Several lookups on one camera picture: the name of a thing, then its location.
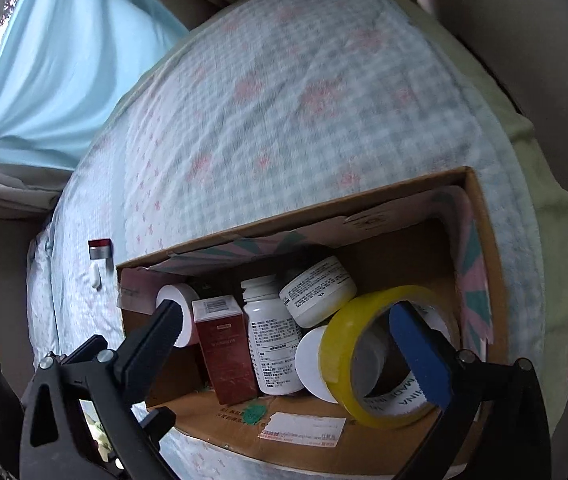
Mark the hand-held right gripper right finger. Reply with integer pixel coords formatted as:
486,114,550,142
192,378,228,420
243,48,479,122
388,300,553,480

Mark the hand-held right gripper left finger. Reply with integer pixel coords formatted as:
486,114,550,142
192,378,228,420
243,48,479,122
19,297,191,480

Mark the small reddish carton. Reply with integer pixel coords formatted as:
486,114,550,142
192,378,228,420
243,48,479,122
191,297,260,406

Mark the yellow tape roll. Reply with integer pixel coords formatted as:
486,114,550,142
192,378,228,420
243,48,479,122
318,284,463,429

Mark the round grey lid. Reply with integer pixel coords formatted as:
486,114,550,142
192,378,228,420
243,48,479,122
295,325,346,404

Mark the white pill bottle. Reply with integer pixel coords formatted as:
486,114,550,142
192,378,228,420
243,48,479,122
240,274,306,395

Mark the small white black-lidded jar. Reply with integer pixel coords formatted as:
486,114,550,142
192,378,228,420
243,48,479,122
278,255,359,329

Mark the patterned cardboard box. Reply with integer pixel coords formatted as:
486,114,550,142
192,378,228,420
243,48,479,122
115,165,511,477

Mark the silver jar with red cap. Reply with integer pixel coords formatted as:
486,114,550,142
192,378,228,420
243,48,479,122
87,238,114,261

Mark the crumpled pale blue quilt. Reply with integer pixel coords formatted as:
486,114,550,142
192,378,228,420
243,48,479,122
26,220,95,361

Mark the light green mattress pad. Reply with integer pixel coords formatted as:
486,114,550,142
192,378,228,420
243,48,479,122
399,0,568,461

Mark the light blue hanging cloth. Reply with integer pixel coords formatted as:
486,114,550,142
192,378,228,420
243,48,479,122
0,0,191,171

